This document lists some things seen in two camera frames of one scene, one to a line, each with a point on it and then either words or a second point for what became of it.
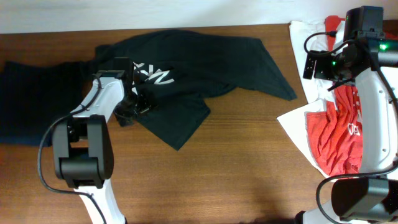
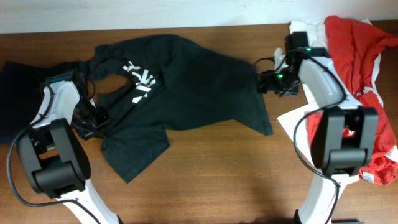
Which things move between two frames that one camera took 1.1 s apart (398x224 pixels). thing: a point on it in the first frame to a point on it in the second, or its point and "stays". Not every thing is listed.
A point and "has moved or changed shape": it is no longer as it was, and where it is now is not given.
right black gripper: [315, 68] to [265, 81]
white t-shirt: [307, 36] stays
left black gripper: [140, 104] to [97, 121]
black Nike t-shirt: [176, 73] has moved or changed shape
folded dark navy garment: [32, 98] stays
